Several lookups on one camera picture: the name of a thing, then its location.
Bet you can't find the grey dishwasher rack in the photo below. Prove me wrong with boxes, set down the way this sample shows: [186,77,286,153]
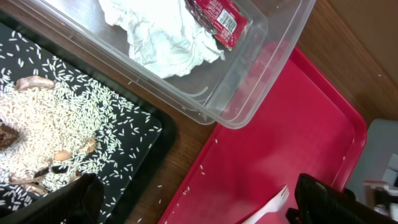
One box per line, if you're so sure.
[346,119,397,220]

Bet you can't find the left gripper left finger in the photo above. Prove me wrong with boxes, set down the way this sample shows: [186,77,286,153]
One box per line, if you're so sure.
[1,174,104,224]

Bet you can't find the black food waste tray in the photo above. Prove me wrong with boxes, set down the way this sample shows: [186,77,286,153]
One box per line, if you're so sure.
[1,12,176,224]

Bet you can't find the clear plastic waste bin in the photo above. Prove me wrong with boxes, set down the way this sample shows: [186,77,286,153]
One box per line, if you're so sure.
[14,0,315,129]

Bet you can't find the rice and food scraps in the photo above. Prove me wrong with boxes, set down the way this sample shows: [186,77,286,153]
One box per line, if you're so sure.
[0,29,163,218]

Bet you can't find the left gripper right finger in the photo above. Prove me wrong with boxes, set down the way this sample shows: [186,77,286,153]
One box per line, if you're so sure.
[285,173,397,224]

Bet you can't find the white napkin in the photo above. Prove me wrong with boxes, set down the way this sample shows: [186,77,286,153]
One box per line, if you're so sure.
[99,0,225,78]

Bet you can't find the white plastic fork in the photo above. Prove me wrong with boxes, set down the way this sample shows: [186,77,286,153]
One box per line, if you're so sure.
[242,185,290,224]

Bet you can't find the red snack wrapper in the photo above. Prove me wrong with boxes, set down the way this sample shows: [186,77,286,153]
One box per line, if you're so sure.
[185,0,248,50]

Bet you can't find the red serving tray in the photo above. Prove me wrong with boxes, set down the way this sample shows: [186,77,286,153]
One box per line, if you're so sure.
[160,49,367,224]

